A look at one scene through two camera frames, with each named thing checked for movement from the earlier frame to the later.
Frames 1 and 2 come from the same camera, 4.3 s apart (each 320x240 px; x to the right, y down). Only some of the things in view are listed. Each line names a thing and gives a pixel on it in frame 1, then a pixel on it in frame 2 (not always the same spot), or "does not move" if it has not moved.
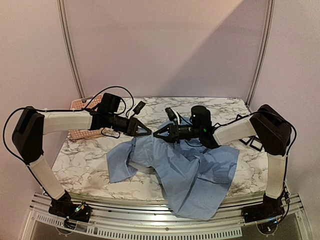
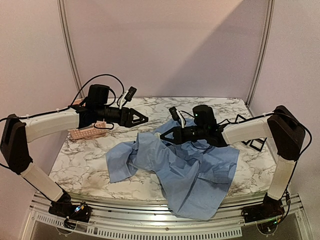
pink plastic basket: x=86 y=104 does not move
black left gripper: x=132 y=128 → x=127 y=116
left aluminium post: x=61 y=10 does not move
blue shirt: x=194 y=178 does not move
